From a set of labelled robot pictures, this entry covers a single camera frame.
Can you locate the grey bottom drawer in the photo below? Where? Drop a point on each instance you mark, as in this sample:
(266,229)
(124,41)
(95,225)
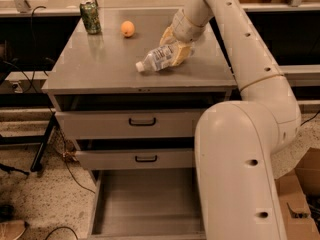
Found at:
(147,204)

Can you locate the grey top drawer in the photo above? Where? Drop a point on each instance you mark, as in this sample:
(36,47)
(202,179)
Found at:
(135,116)

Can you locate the grey middle drawer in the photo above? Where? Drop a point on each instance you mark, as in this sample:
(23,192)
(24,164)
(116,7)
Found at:
(143,153)

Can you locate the clear plastic water bottle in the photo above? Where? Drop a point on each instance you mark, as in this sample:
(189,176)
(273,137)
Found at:
(157,59)

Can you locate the orange fruit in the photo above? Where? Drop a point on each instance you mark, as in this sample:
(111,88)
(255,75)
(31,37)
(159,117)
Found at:
(127,29)

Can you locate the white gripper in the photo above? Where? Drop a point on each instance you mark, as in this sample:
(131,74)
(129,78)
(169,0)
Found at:
(185,28)

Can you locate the black table leg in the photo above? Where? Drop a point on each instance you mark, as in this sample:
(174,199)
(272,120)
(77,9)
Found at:
(41,140)

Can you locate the brown shoe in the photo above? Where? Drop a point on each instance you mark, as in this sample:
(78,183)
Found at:
(12,230)

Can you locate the brown cardboard box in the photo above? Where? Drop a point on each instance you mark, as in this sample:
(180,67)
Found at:
(294,188)

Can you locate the green drink can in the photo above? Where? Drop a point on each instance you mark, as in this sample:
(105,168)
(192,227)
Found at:
(90,17)

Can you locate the grey drawer cabinet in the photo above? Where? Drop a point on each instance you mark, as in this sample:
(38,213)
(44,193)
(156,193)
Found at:
(104,64)

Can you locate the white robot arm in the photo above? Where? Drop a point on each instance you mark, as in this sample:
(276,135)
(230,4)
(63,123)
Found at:
(234,140)

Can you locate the grey drawer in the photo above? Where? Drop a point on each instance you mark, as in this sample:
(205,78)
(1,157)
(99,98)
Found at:
(143,153)
(135,116)
(147,204)

